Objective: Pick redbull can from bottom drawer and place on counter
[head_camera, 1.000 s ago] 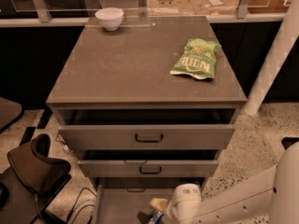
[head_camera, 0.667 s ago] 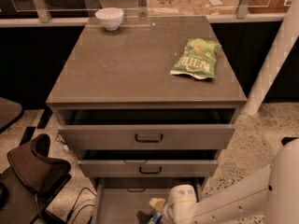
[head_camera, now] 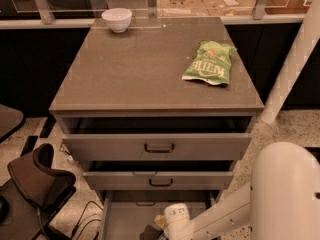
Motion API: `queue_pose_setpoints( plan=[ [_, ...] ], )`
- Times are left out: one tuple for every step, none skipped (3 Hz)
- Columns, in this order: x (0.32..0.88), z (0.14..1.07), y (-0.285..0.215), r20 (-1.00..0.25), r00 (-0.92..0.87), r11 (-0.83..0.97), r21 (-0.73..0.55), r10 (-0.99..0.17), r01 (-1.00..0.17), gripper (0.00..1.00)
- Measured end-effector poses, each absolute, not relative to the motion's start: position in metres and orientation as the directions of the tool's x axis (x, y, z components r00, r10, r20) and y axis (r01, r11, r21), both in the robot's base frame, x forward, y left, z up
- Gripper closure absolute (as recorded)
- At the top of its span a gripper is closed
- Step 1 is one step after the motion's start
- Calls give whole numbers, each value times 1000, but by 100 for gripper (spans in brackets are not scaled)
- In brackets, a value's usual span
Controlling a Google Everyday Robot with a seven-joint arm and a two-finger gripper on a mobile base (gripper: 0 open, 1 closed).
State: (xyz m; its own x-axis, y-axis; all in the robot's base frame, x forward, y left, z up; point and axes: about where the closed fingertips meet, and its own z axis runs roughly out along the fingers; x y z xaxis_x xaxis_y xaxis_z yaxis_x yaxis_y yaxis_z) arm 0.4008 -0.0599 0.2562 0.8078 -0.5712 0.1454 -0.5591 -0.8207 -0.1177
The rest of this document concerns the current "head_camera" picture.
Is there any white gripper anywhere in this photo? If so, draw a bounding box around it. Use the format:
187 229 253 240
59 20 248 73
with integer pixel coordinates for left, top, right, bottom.
153 203 190 240

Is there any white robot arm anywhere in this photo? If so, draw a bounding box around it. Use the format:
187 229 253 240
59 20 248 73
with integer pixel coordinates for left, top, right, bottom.
157 142 320 240

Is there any grey middle drawer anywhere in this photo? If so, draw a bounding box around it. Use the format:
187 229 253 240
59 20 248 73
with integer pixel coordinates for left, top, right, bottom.
84 161 233 190

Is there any grey drawer cabinet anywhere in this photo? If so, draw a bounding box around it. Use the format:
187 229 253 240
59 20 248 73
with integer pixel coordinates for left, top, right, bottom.
48 16 265 240

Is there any grey top drawer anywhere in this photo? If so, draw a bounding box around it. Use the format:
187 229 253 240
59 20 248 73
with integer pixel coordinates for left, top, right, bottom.
63 117 251 161

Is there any dark brown chair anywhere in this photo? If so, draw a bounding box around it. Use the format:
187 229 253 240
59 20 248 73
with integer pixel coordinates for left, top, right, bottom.
0 144 76 240

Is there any green kettle chips bag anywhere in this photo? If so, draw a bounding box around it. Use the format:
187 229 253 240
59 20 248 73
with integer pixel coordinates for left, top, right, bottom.
182 41 237 85

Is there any dark round table edge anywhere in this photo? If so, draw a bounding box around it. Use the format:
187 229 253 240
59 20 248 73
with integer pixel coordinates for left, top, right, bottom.
0 104 25 143

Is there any white ceramic bowl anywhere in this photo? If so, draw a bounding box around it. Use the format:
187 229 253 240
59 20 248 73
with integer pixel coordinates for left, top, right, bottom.
102 8 132 33

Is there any left cardboard box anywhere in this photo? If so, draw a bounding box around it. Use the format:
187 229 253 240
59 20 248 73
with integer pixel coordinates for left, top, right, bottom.
157 0 208 17

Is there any cardboard box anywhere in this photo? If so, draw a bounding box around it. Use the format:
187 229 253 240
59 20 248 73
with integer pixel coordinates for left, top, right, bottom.
157 0 208 17
202 0 256 16

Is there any right cardboard box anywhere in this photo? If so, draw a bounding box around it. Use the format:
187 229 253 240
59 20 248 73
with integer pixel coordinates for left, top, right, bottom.
202 0 256 16

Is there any black floor cable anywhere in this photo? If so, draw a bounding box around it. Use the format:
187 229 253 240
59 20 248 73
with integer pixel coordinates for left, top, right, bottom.
70 200 104 240

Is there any white diagonal post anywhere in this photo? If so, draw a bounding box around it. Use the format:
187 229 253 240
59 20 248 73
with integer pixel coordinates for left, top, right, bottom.
260 0 320 124

